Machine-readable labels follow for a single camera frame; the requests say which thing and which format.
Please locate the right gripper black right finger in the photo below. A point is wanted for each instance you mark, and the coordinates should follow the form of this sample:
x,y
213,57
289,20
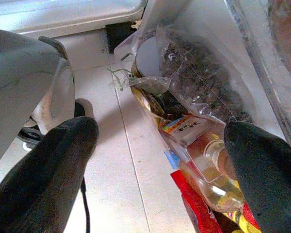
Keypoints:
x,y
269,184

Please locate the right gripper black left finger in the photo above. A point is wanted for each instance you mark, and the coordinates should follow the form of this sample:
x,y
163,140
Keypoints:
x,y
43,184

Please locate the clear fridge door shelf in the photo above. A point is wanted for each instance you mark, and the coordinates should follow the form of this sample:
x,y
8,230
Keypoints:
x,y
264,80

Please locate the yellow snack packet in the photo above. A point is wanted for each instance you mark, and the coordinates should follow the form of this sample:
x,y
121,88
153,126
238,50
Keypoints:
x,y
247,223

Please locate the clear cooking oil bottle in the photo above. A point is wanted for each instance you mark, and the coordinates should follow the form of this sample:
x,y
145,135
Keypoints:
x,y
208,174

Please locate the red snack packet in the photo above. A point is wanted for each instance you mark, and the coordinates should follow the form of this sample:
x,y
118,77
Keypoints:
x,y
194,204

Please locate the white orange printed packet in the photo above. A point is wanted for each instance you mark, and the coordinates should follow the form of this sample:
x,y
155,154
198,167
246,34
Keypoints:
x,y
182,128

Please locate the silver robot leg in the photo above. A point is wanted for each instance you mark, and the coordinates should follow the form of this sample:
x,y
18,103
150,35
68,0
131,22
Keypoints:
x,y
14,72

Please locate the clear bag of dried greens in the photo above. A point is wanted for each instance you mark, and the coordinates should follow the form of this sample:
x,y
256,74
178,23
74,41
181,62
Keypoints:
x,y
201,80

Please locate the green plant sprig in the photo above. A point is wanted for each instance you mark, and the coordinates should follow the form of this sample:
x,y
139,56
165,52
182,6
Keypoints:
x,y
118,77

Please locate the dark brown packet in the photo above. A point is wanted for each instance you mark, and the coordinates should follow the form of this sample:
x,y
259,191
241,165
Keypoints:
x,y
160,106

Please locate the white jar lid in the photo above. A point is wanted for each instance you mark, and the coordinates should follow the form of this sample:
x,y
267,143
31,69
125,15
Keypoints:
x,y
148,58

